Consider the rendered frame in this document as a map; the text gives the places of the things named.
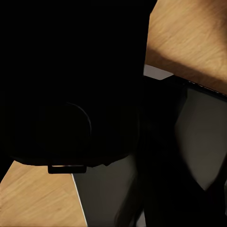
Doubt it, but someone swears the digital camera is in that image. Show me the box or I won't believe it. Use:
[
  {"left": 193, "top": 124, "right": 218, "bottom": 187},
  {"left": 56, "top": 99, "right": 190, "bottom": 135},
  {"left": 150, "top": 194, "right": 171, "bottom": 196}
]
[{"left": 0, "top": 0, "right": 157, "bottom": 176}]

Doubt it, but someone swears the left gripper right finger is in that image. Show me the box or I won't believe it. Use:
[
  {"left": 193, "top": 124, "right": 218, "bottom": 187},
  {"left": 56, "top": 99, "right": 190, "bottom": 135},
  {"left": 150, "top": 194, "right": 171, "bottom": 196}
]
[{"left": 135, "top": 127, "right": 227, "bottom": 227}]

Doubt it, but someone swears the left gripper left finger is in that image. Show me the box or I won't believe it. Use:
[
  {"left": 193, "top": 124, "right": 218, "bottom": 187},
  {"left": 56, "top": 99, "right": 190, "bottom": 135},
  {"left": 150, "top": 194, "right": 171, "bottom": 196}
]
[{"left": 0, "top": 147, "right": 14, "bottom": 183}]

